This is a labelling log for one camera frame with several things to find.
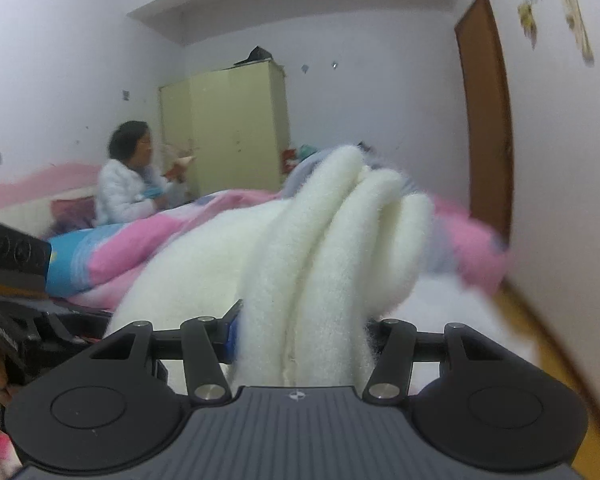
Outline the cream wardrobe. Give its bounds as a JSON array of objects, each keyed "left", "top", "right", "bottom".
[{"left": 158, "top": 60, "right": 292, "bottom": 200}]

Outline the brown wooden door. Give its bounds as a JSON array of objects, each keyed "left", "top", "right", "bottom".
[{"left": 454, "top": 0, "right": 516, "bottom": 248}]

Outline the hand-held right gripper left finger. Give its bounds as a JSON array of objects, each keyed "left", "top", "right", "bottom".
[{"left": 89, "top": 299, "right": 245, "bottom": 405}]

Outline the pink grey floral quilt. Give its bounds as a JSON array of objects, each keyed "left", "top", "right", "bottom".
[{"left": 67, "top": 150, "right": 512, "bottom": 311}]

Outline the white fleece sweater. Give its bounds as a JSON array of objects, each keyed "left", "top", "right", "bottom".
[{"left": 102, "top": 144, "right": 437, "bottom": 392}]

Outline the wall hook rack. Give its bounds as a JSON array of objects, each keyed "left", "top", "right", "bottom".
[{"left": 516, "top": 0, "right": 596, "bottom": 67}]

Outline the cluttered desk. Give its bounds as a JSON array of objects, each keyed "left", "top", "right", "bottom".
[{"left": 280, "top": 142, "right": 341, "bottom": 176}]

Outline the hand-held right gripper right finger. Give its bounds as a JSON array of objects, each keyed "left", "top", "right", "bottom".
[{"left": 361, "top": 318, "right": 513, "bottom": 405}]

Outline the black bag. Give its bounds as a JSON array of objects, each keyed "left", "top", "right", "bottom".
[{"left": 234, "top": 45, "right": 273, "bottom": 67}]

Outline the blue striped pillow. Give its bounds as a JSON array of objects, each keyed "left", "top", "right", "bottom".
[{"left": 45, "top": 227, "right": 126, "bottom": 297}]

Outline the pink white headboard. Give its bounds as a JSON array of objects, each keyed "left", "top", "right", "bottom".
[{"left": 0, "top": 161, "right": 103, "bottom": 238}]

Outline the maroon pillow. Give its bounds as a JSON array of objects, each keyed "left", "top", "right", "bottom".
[{"left": 50, "top": 196, "right": 98, "bottom": 231}]

